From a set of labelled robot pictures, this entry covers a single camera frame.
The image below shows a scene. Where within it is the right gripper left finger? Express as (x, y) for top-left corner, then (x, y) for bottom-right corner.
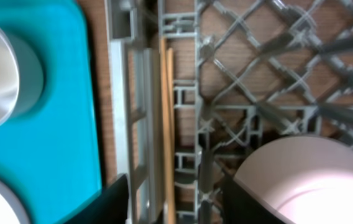
(65, 174), (129, 224)

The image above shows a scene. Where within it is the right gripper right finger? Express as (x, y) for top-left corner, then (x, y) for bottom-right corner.
(221, 176), (291, 224)

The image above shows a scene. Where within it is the pink bowl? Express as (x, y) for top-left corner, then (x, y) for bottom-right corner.
(234, 136), (353, 223)

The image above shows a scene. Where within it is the teal serving tray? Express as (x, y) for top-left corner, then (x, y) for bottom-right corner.
(0, 1), (101, 223)

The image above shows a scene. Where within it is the grey dish rack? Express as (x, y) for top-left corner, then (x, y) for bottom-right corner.
(105, 1), (353, 223)

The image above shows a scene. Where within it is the grey small bowl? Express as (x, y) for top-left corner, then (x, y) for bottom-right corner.
(7, 33), (44, 118)

